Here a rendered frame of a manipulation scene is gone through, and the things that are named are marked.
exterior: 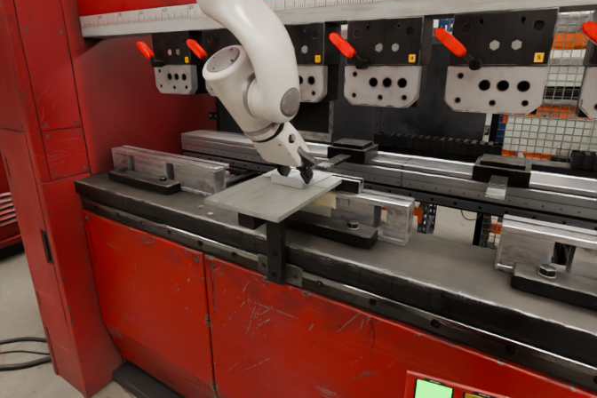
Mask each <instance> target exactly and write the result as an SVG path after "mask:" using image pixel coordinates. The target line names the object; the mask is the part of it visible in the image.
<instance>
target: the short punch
mask: <svg viewBox="0 0 597 398"><path fill-rule="evenodd" d="M333 105H334V101H327V102H321V101H319V102H302V101H300V103H299V108H298V113H297V114H296V115H295V116H294V117H293V118H292V126H293V127H294V128H295V129H296V131H297V132H298V133H299V135H300V136H301V138H302V139H311V140H320V141H327V142H330V141H331V134H332V133H333Z"/></svg>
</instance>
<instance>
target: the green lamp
mask: <svg viewBox="0 0 597 398"><path fill-rule="evenodd" d="M451 392H452V389H450V388H447V387H444V386H438V385H435V384H432V383H428V382H425V381H422V380H418V383H417V391H416V398H450V397H451Z"/></svg>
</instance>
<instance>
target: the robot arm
mask: <svg viewBox="0 0 597 398"><path fill-rule="evenodd" d="M196 2H197V3H198V5H199V7H200V9H201V10H202V12H203V13H204V14H205V15H206V16H208V17H209V18H211V19H213V20H215V21H217V22H218V23H220V24H221V25H223V26H224V27H225V28H227V29H228V30H229V31H230V32H231V33H233V35H234V36H235V37H236V38H237V39H238V40H239V42H240V43H241V44H242V45H231V46H228V47H226V48H224V49H221V50H220V51H218V52H216V53H215V54H213V55H212V56H211V57H210V58H209V59H208V60H207V62H206V63H205V65H204V67H203V78H204V79H205V80H206V82H207V83H208V85H209V86H210V87H211V88H212V89H213V91H214V92H215V94H216V95H217V96H218V98H219V99H220V101H221V102H222V103H223V105H224V106H225V108H226V109H227V111H228V112H229V113H230V115H231V116H232V117H233V118H234V119H235V121H236V122H237V124H238V125H239V127H240V128H241V129H242V131H243V132H244V134H245V135H246V137H247V138H248V139H250V140H251V142H252V144H253V145H254V147H255V148H256V149H257V151H258V155H260V156H262V158H263V159H264V160H265V161H267V162H270V163H271V164H272V166H273V167H274V168H277V170H278V172H279V173H280V175H282V176H286V177H288V175H289V174H290V172H291V167H296V168H297V169H298V170H299V171H300V174H299V175H300V176H301V178H302V179H303V180H304V181H305V183H306V184H309V182H310V180H311V179H312V177H313V176H314V173H313V171H312V169H311V167H312V166H314V165H315V163H316V161H317V160H316V159H315V158H314V157H312V156H311V155H310V154H308V152H309V149H308V147H307V145H306V143H305V141H304V140H303V139H302V138H301V136H300V135H299V133H298V132H297V131H296V129H295V128H294V127H293V126H292V125H291V124H290V123H289V121H290V120H291V119H292V118H293V117H294V116H295V115H296V114H297V113H298V110H299V103H300V87H299V72H298V66H297V61H296V56H295V52H294V48H293V45H292V42H291V39H290V36H289V34H288V32H287V30H286V28H285V27H284V25H283V24H282V22H281V21H280V20H279V18H278V17H277V16H276V15H275V13H274V12H273V11H272V10H271V9H270V8H269V6H268V5H267V4H266V3H265V2H264V1H263V0H196ZM301 161H302V162H303V163H304V164H303V166H302V167H301ZM290 166H291V167H290Z"/></svg>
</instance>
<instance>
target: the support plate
mask: <svg viewBox="0 0 597 398"><path fill-rule="evenodd" d="M271 173H273V174H277V175H280V173H279V172H278V170H277V169H275V170H272V171H270V172H267V173H265V174H262V175H261V176H258V177H256V178H254V179H250V180H247V181H245V182H243V183H241V184H239V185H236V186H234V187H231V188H229V189H226V190H224V191H221V192H219V193H217V194H215V195H211V196H209V197H206V198H204V199H203V203H206V204H209V205H213V206H216V207H219V208H223V209H227V210H230V211H236V212H240V213H242V214H246V215H250V216H253V217H256V218H260V219H266V220H270V221H273V222H276V223H278V222H280V221H281V220H283V219H285V218H287V217H288V216H290V215H291V214H292V213H294V212H295V211H298V210H299V209H301V208H302V207H304V206H306V205H307V204H309V203H311V202H312V201H313V200H315V199H316V198H318V197H320V196H321V195H323V194H325V193H326V192H328V191H330V190H331V189H333V188H334V187H336V186H337V185H339V184H340V183H341V182H342V179H337V178H332V177H328V178H327V179H324V180H322V181H319V182H317V183H315V184H313V185H312V186H310V187H307V188H304V189H302V190H301V189H296V188H293V187H286V186H282V185H278V184H275V183H271ZM262 176H265V177H262ZM267 177H270V178H267ZM313 186H316V187H313ZM322 187H326V188H322Z"/></svg>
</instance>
